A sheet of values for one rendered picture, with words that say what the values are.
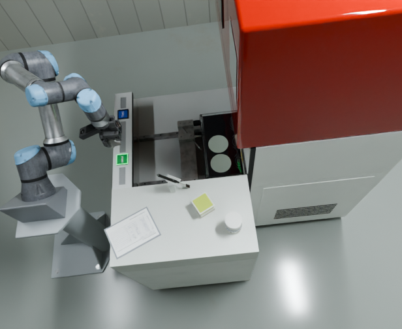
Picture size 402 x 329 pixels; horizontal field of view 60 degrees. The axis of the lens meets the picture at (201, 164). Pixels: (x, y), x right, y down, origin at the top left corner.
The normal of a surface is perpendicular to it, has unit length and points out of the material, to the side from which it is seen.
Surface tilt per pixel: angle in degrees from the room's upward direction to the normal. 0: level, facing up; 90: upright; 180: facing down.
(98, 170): 0
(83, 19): 90
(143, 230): 0
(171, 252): 0
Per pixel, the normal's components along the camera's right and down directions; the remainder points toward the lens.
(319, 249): -0.08, -0.43
